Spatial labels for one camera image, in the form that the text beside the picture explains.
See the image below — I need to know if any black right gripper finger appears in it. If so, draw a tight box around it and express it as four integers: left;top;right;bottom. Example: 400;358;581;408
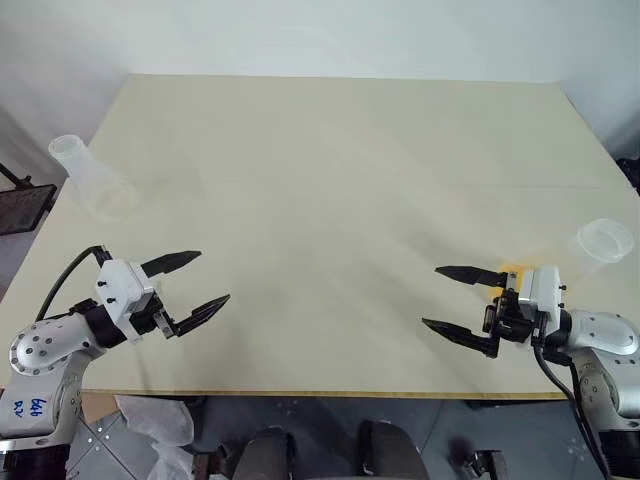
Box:
421;316;499;359
434;265;507;289

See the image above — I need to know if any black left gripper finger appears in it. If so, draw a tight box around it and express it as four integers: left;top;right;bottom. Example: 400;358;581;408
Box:
141;249;203;278
172;293;232;338

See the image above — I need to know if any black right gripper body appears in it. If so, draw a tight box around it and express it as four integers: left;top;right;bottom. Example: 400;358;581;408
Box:
482;272;540;345

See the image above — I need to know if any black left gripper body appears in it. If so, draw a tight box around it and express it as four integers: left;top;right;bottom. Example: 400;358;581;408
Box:
130;288;178;342

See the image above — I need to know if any translucent conical plastic flask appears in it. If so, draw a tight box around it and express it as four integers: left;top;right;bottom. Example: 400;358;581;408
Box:
47;134;141;223

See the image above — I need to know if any brown cardboard piece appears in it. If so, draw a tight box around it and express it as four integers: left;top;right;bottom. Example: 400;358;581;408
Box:
79;391;122;427

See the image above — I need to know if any white crumpled plastic wrap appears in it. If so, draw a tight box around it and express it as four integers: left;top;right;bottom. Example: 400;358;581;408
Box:
113;393;197;480

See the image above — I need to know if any translucent plastic beaker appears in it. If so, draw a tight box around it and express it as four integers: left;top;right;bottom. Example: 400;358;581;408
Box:
563;217;635;287

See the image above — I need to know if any dark rounded shape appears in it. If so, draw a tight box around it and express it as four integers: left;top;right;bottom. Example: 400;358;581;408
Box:
356;420;430;480
238;425;297;480

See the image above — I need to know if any grey riveted metal plate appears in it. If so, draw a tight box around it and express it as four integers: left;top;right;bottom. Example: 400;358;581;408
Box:
66;413;157;480

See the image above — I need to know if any black framed panel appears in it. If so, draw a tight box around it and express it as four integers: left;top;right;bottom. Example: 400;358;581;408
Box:
0;183;58;237

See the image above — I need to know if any black metal stand rod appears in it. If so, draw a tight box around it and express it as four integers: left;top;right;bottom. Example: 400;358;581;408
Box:
0;161;32;189

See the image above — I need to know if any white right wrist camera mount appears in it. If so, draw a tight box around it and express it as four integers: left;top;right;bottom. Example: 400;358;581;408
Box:
517;264;565;322

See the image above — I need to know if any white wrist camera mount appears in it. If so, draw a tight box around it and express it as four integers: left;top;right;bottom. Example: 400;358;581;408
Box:
517;264;565;322
94;258;159;347

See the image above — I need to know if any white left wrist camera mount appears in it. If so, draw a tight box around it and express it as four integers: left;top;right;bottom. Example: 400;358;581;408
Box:
94;258;159;347

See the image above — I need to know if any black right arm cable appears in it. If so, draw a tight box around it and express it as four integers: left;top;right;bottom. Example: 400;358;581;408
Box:
531;319;614;480

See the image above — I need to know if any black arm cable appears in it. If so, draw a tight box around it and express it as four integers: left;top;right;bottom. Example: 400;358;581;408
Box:
34;244;109;322
531;319;614;480

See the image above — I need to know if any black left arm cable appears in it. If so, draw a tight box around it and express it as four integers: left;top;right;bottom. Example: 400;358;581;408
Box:
34;244;109;322

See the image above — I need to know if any small black metal bracket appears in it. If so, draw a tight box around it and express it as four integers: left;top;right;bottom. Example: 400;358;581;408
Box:
463;448;507;480

